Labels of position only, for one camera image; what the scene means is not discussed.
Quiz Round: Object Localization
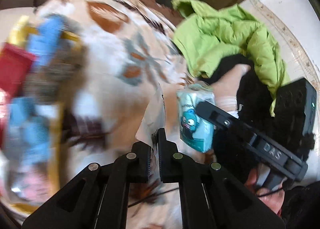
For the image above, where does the white teal wet wipe packet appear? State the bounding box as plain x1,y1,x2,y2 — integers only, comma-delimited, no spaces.
136,84,166,148

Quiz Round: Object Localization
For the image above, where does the teal cartoon tissue pack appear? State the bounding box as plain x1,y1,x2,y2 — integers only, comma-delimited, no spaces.
176,82,215,153

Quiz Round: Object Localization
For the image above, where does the blue knitted towel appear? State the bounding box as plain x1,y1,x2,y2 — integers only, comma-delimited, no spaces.
26,14,65,69

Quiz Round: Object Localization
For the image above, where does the red foil snack packet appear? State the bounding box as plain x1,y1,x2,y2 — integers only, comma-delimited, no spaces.
1,42,36,98

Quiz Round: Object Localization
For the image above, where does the person right hand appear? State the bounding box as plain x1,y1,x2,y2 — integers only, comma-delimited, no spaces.
243,167,286,216

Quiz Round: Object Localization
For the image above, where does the black garment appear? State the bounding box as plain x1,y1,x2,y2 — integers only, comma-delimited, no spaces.
199,53,316,182

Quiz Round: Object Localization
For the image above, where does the cream sock foot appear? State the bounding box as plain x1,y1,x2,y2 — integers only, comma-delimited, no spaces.
210,64,251,118

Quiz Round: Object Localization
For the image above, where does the floral plush blanket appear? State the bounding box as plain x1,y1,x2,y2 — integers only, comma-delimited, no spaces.
32,0,216,229

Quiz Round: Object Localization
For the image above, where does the flat blue microfiber cloth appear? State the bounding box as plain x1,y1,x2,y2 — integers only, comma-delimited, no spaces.
3,97,50,166

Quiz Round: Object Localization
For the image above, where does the lime green jacket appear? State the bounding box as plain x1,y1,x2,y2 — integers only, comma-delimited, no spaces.
171,0,290,116

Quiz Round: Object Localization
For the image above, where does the gold rimmed white box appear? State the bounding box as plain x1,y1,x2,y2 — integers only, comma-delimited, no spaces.
1,24,82,219

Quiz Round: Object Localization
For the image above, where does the yellow sponge cloth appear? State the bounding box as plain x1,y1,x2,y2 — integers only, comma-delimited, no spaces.
7,15,29,48

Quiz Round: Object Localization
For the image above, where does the black cable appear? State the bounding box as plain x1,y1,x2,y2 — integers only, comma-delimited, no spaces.
127,187,180,208

